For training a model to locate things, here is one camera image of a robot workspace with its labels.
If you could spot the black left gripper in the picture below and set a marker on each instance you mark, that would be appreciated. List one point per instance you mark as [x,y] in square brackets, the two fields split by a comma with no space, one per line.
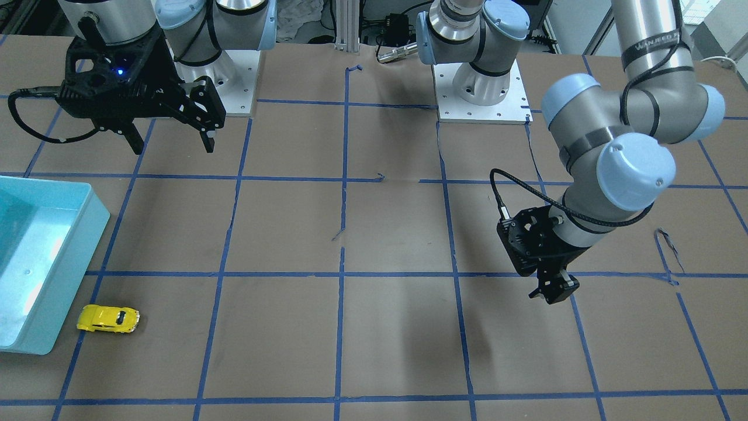
[565,255]

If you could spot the yellow beetle toy car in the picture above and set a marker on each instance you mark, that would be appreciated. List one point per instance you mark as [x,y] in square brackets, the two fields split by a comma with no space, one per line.
[108,319]

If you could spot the light blue plastic bin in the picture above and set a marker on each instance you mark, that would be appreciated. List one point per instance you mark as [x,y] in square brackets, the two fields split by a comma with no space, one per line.
[49,232]

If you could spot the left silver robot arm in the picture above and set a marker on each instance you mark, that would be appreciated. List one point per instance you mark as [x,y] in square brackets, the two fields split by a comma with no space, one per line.
[613,144]

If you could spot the aluminium frame post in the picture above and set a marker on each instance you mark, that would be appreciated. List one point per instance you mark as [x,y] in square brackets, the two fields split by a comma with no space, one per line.
[347,18]

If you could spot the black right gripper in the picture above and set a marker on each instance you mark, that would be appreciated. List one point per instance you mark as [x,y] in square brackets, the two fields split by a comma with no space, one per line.
[168,75]

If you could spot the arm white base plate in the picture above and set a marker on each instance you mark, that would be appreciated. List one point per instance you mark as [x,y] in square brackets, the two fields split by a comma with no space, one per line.
[465,96]
[235,75]

